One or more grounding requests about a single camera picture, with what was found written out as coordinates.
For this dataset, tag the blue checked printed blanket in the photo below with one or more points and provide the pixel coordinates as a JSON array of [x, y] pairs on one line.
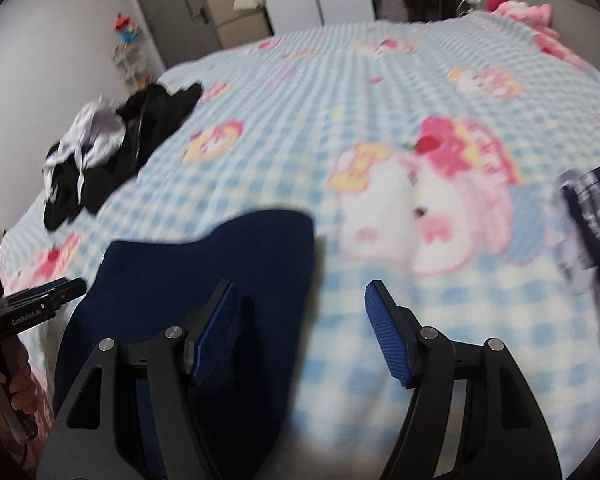
[[290, 125]]

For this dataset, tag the beige cabinet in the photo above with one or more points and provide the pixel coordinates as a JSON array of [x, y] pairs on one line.
[[240, 25]]

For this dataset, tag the navy pants with white stripes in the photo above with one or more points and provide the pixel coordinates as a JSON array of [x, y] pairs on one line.
[[260, 270]]

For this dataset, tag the red plush toy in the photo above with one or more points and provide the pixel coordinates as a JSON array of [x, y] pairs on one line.
[[495, 2]]

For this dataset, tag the pink plush toy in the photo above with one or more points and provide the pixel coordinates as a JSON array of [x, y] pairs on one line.
[[527, 14]]

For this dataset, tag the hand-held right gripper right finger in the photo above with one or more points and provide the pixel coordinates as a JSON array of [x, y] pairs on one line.
[[387, 335]]

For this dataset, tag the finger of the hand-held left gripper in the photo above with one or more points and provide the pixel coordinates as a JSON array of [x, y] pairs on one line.
[[62, 291]]

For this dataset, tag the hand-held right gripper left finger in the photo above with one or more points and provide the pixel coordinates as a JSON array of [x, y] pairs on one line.
[[215, 335]]

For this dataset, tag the white garment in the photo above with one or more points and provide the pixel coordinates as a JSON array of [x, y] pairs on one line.
[[95, 130]]

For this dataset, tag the person's left hand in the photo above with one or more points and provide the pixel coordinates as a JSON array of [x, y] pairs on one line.
[[19, 377]]

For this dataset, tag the black and white clothes pile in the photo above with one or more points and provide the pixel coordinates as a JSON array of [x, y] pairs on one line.
[[150, 125]]

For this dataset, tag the grey padded headboard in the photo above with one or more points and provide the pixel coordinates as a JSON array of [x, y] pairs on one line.
[[575, 15]]

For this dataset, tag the red and blue toy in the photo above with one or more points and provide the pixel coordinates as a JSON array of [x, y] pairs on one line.
[[125, 25]]

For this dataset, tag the navy plaid garment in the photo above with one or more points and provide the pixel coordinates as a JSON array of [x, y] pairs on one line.
[[597, 220]]

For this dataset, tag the grey door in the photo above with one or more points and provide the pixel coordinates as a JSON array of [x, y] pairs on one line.
[[175, 10]]

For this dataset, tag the white toy shelf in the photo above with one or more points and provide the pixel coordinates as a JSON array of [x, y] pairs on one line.
[[132, 65]]

